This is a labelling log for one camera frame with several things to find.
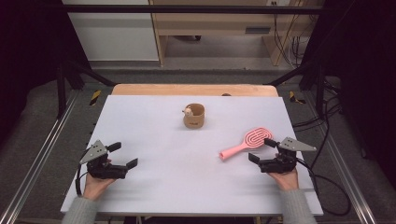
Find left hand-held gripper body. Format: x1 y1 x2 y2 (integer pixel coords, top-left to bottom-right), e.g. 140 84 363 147
79 139 129 180

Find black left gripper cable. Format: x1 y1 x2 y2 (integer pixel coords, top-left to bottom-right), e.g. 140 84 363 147
75 148 92 197

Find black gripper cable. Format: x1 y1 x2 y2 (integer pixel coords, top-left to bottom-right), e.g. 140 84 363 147
75 148 92 197
295 157 352 217

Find pink hairbrush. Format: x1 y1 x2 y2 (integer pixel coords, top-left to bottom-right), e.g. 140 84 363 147
219 126 274 162

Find person's left hand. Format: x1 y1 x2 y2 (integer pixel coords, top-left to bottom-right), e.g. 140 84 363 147
82 172 117 202

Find black floor cables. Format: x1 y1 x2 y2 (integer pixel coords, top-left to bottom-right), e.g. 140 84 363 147
291 77 344 171

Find aluminium rail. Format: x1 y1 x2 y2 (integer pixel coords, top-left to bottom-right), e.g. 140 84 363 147
323 133 378 224
0 90 80 224

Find black metal stand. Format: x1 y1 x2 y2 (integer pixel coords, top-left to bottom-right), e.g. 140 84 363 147
263 59 327 119
56 59 117 119

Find white cabinet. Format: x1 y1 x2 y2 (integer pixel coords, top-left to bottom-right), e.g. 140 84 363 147
61 0 160 62

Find black metal crossbar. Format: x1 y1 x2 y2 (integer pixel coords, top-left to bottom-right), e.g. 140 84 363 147
61 4 325 15

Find person's right hand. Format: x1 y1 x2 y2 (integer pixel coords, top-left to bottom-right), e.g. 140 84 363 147
267 167 301 192

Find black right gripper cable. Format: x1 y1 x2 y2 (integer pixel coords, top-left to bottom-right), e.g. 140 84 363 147
295 157 352 217

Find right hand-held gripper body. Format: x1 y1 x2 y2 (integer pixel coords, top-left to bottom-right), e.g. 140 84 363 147
258 136 318 175

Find light wooden desk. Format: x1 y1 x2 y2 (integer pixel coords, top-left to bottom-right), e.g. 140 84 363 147
148 0 325 67

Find tan cup with animal figure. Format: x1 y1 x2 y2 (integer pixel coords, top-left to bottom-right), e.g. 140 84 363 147
182 103 206 130

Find yellow black striped tape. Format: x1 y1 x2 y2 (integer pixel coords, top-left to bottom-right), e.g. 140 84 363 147
289 91 306 105
89 90 103 107

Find hanging black cables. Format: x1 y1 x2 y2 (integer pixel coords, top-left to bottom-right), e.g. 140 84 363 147
272 13 304 69

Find wooden table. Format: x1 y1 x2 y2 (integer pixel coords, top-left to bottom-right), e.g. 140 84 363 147
111 83 279 98

